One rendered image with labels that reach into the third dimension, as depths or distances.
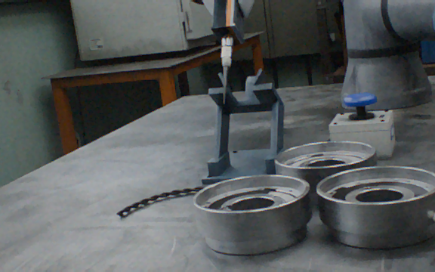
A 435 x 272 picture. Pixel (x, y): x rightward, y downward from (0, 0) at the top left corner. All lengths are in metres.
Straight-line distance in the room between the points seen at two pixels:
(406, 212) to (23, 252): 0.36
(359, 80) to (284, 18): 3.38
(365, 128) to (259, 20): 3.74
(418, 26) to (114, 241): 0.59
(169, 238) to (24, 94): 2.33
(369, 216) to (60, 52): 2.73
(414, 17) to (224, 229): 0.57
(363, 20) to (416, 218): 0.60
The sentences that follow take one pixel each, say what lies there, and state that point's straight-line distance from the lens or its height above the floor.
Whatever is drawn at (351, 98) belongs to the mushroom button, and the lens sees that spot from 0.80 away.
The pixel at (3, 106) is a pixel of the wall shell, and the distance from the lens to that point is 2.79.
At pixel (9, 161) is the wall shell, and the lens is 2.80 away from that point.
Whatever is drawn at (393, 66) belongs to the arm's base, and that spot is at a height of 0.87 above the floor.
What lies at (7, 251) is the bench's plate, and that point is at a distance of 0.67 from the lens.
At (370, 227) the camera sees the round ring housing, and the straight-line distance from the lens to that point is 0.53.
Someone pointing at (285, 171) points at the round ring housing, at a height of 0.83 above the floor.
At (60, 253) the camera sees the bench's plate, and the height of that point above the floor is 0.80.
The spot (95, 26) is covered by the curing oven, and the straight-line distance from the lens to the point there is 3.03.
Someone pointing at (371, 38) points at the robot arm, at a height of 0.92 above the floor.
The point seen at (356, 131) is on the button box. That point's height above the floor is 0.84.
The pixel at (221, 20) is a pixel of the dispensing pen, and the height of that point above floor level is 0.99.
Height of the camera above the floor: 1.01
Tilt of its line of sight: 12 degrees down
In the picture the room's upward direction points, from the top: 8 degrees counter-clockwise
